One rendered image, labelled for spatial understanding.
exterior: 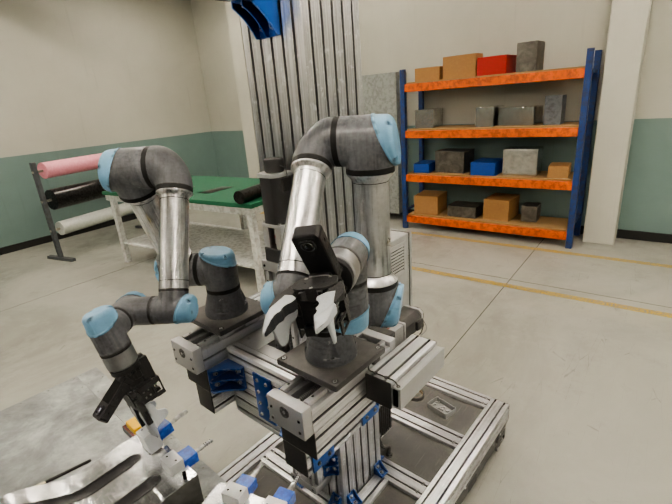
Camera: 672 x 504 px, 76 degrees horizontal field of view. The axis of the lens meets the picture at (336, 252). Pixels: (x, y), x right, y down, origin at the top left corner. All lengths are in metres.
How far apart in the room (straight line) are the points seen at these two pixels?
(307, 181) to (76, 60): 7.26
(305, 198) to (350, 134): 0.18
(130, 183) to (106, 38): 7.13
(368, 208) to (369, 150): 0.14
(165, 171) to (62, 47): 6.87
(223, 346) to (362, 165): 0.85
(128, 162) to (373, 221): 0.67
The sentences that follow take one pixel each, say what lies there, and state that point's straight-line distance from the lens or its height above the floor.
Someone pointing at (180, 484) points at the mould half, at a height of 0.89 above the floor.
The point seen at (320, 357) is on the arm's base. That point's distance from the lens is 1.20.
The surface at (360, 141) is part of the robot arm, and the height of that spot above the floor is 1.63.
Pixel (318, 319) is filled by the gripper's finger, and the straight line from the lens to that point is 0.55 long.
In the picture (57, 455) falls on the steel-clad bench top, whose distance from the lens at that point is 1.61.
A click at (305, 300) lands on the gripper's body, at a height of 1.45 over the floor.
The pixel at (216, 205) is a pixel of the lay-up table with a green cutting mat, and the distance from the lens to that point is 4.23.
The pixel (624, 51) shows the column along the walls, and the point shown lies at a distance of 5.34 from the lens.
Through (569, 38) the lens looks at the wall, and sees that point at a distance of 5.72.
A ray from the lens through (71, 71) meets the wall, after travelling 8.03.
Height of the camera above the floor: 1.72
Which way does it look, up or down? 20 degrees down
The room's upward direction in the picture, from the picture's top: 4 degrees counter-clockwise
